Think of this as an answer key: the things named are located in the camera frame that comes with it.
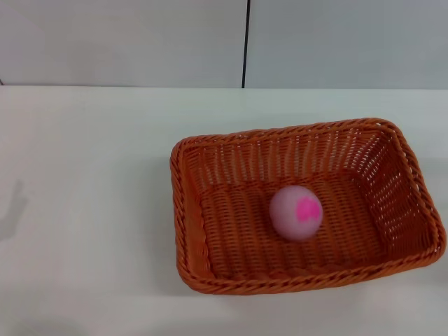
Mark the orange woven plastic basket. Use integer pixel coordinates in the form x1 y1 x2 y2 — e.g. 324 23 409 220
170 118 447 294

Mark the pink toy peach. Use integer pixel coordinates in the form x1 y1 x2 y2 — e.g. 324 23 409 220
269 185 323 242

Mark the black vertical wall strip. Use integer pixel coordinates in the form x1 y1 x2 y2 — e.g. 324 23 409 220
240 0 252 89

